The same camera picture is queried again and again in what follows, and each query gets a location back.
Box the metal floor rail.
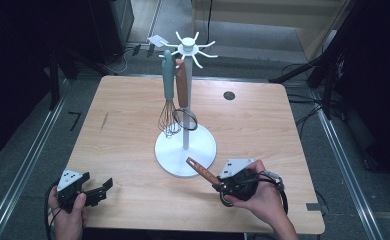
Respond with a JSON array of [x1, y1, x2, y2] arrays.
[[311, 89, 384, 240], [0, 96, 67, 240]]

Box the black cabinet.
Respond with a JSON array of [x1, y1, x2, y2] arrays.
[[87, 0, 135, 66]]

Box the white floor cable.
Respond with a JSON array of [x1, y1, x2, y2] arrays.
[[104, 49, 131, 75]]

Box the black floor cables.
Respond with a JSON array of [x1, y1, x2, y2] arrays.
[[282, 63, 329, 136]]

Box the white paper sheet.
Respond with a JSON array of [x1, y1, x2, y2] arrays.
[[146, 34, 171, 48]]

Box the black hanging cable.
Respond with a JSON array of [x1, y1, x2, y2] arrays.
[[203, 0, 215, 48]]

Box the wooden handled metal scoop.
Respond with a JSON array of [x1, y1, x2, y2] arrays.
[[185, 156, 235, 208]]

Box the person's right hand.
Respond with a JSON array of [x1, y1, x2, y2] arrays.
[[224, 159, 284, 223]]

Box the wooden handled mesh strainer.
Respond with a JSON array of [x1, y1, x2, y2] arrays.
[[172, 58, 199, 132]]

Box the black metal stand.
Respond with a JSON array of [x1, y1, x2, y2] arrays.
[[48, 49, 63, 111], [268, 49, 349, 121]]

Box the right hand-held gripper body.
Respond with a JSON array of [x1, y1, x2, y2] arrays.
[[218, 158, 260, 202]]

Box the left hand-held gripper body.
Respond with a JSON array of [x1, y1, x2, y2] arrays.
[[56, 169, 107, 213]]

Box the person's left hand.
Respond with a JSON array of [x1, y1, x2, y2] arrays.
[[47, 187, 88, 239]]

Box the white utensil hook stand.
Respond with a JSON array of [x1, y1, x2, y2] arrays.
[[154, 30, 219, 178]]

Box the teal handled wire whisk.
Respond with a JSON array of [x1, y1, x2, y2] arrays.
[[157, 49, 184, 138]]

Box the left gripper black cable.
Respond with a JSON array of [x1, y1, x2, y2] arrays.
[[43, 181, 63, 240]]

